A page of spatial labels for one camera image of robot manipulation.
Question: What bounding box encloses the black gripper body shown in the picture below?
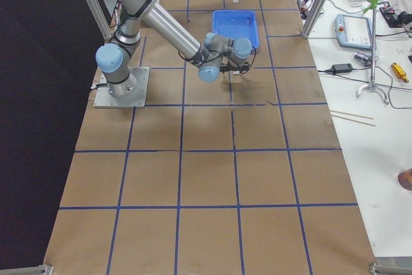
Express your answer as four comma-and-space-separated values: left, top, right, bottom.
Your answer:
220, 61, 250, 74

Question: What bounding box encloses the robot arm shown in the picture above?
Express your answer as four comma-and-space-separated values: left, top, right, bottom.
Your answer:
95, 0, 253, 99

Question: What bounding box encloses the blue plastic tray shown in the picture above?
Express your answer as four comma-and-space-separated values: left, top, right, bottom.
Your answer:
212, 10, 259, 49

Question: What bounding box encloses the wooden chopstick pair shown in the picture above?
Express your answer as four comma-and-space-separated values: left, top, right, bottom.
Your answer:
330, 110, 376, 127

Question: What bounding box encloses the black power adapter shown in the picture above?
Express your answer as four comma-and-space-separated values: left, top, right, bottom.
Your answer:
330, 63, 353, 73

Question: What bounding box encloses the brown paper table cover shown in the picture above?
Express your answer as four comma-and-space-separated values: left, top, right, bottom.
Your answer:
44, 0, 374, 274

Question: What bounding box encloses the teach pendant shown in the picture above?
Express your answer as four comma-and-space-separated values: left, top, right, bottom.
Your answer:
335, 14, 373, 51

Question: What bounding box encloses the metal stand with green clip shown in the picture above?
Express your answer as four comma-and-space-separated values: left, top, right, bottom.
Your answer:
355, 0, 389, 105

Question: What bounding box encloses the yellow metal cylinder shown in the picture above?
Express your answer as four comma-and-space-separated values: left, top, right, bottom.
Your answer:
391, 62, 409, 83

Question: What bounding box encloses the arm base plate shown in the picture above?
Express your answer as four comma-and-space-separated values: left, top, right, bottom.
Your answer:
94, 67, 150, 108

